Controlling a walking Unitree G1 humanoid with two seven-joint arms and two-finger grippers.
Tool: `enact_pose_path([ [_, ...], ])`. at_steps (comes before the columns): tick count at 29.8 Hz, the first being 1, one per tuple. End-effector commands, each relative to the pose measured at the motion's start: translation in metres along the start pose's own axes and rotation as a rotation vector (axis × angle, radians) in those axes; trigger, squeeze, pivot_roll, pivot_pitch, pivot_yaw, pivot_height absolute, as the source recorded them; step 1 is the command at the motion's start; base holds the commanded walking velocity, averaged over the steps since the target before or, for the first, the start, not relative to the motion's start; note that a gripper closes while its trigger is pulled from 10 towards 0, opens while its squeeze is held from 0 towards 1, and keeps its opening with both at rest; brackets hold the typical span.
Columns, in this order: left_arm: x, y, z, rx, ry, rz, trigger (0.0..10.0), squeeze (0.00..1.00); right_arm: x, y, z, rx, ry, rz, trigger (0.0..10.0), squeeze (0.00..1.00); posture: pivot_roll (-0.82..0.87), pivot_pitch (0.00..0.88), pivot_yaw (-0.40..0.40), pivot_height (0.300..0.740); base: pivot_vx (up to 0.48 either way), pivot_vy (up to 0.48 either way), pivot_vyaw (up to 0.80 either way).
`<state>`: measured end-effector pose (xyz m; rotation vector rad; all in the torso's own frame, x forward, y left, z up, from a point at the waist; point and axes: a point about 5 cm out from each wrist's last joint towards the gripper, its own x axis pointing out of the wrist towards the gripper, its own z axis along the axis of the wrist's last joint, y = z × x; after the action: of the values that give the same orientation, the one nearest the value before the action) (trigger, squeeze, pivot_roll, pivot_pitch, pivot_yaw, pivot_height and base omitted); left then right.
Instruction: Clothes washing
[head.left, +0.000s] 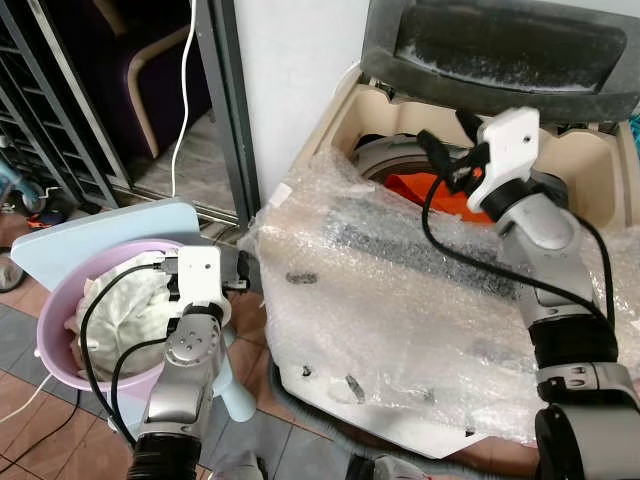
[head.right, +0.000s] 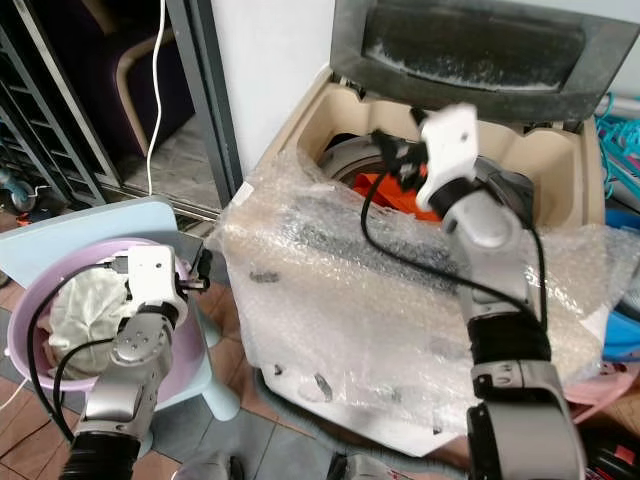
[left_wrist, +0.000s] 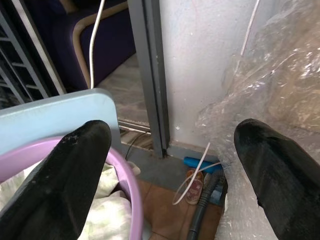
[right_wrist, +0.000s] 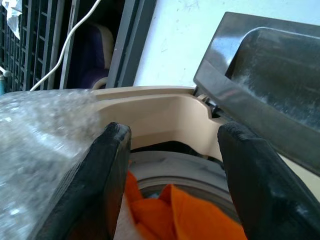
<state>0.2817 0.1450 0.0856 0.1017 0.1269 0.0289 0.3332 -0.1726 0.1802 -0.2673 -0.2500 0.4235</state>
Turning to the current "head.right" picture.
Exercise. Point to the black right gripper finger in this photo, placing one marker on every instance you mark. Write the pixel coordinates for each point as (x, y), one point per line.
(418, 122)
(384, 144)

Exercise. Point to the orange garment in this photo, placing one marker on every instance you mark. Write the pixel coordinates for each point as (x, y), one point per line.
(395, 200)

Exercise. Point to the pale green checked towel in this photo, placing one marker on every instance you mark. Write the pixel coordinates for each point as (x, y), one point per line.
(80, 312)

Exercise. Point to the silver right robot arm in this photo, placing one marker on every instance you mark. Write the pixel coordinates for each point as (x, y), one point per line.
(485, 225)

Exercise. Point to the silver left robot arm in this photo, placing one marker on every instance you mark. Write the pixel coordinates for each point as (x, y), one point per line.
(135, 345)

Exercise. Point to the beige top-loading washing machine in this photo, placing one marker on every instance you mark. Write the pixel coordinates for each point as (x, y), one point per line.
(555, 165)

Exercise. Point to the grey washer lid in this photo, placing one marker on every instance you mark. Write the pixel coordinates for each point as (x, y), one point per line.
(470, 45)

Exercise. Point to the light blue plastic stool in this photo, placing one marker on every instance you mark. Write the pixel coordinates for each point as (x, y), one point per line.
(80, 225)

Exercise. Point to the clear bubble wrap sheet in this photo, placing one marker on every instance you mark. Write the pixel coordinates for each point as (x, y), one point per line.
(360, 290)

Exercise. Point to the pink plastic basin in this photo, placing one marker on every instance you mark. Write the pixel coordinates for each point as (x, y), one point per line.
(23, 345)

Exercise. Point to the grey robot left foot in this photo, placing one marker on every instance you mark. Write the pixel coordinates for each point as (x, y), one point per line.
(202, 468)

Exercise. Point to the grey robot foot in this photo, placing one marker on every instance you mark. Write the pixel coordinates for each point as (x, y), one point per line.
(360, 470)
(202, 468)

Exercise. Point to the dark metal grate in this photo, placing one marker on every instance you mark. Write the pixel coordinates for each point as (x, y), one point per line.
(30, 120)

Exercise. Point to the cyan plastic hangers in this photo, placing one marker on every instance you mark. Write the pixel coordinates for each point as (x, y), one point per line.
(622, 140)

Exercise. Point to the dark purple wooden-armed chair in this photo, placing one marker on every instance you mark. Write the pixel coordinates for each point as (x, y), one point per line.
(80, 60)

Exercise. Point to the grey robot right foot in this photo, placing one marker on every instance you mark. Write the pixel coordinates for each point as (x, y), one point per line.
(360, 470)

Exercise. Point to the blue plastic item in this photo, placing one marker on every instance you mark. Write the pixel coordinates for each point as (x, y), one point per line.
(625, 345)

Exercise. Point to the red and black item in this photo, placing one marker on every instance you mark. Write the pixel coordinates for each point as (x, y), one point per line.
(615, 462)

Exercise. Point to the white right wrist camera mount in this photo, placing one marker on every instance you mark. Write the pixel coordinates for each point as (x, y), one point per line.
(450, 145)

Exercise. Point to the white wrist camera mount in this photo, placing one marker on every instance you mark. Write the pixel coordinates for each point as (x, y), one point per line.
(450, 145)
(150, 272)

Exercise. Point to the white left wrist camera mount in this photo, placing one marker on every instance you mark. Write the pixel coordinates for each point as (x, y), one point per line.
(150, 272)

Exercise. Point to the grey sliding door frame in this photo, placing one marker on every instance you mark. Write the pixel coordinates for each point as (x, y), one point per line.
(205, 100)

